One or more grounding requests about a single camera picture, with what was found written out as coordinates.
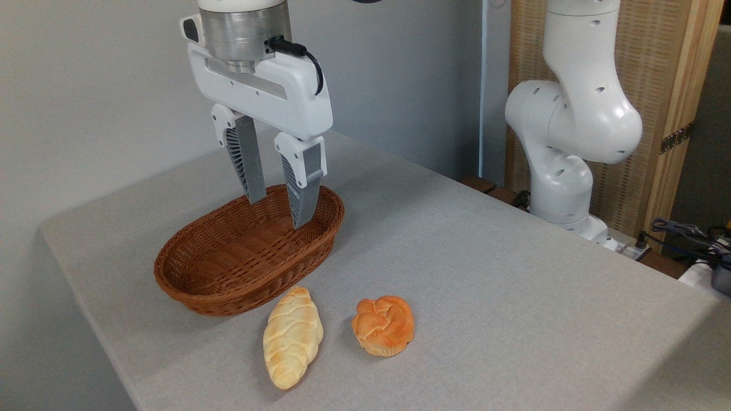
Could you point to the brown wicker oval basket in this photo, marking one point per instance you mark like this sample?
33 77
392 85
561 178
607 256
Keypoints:
245 251

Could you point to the round orange knotted bread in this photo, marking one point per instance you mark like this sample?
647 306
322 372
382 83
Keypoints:
384 325

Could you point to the long pale braided bread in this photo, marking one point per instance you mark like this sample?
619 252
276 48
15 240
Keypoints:
293 337

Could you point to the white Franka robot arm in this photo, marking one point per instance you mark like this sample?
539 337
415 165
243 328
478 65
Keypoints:
577 114

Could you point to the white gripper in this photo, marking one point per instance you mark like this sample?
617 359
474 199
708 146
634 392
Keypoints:
268 85

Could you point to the grey tablecloth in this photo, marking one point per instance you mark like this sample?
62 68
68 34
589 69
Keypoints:
400 285

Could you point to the woven bamboo folding screen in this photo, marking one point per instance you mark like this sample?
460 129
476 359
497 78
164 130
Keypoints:
651 85

